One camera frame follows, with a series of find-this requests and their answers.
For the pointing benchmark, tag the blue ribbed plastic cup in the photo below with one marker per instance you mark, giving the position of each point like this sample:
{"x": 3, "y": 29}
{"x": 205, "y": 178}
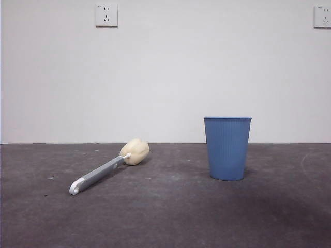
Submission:
{"x": 227, "y": 152}

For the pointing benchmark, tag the white wall socket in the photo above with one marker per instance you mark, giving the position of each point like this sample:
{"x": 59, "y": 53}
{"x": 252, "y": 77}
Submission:
{"x": 106, "y": 15}
{"x": 323, "y": 17}

